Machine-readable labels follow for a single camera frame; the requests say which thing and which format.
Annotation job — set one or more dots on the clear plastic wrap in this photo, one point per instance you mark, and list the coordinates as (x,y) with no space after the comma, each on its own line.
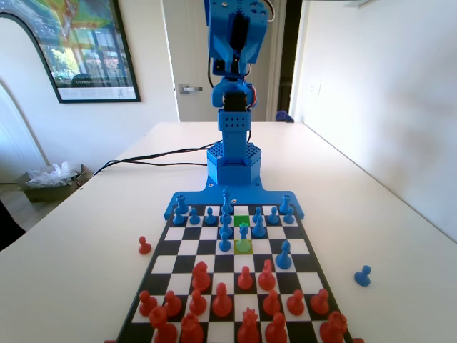
(50,177)

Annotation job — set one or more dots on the cardboard box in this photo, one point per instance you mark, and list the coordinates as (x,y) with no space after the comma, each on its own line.
(46,194)

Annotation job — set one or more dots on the blue pawn left on board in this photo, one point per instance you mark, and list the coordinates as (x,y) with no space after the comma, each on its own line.
(284,257)

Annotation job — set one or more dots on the red chess rook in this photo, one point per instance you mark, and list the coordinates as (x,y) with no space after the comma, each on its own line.
(160,327)
(333,328)

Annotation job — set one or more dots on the red chess queen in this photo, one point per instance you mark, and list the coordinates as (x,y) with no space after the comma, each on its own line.
(248,330)

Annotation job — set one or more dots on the white door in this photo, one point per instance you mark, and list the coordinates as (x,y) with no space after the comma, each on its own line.
(189,46)

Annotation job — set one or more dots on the blue chess rook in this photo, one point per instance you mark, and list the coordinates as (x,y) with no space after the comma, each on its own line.
(285,205)
(181,205)

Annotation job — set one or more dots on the small blue plastic part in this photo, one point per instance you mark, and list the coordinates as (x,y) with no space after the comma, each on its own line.
(283,117)

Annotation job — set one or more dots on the white arched panel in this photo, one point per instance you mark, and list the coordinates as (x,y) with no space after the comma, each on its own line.
(21,64)
(10,135)

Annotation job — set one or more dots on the black and white chessboard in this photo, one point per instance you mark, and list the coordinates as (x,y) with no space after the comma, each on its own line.
(193,262)

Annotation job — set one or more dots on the blue king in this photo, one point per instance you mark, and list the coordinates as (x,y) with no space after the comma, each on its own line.
(225,200)

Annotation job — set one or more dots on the blue chess bishop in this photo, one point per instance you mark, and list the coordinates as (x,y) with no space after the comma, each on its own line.
(224,228)

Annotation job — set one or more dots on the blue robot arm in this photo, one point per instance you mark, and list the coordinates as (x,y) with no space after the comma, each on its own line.
(233,143)

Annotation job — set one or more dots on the blue base mount plate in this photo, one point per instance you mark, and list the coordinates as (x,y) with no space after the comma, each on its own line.
(200,196)

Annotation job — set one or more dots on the framed poster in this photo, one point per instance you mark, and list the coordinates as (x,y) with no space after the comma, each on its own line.
(93,46)

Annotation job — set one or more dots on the blue chess pawn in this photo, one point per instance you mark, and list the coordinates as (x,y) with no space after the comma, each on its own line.
(177,218)
(257,213)
(193,217)
(210,217)
(273,216)
(224,244)
(288,216)
(362,278)

